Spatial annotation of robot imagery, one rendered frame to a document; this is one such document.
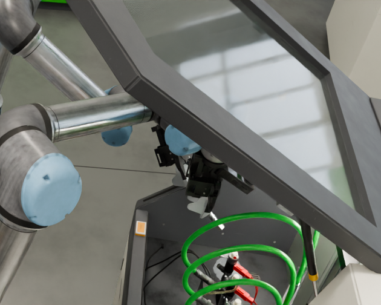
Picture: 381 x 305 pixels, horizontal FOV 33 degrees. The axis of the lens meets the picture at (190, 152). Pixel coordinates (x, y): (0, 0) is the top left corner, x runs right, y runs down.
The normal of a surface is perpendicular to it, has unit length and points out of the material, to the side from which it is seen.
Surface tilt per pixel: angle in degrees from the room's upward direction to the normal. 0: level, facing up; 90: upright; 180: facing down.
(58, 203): 83
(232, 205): 90
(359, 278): 0
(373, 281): 0
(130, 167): 0
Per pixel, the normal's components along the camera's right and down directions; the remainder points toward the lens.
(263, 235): 0.00, 0.63
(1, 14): -0.11, 0.01
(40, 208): 0.69, 0.48
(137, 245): 0.22, -0.76
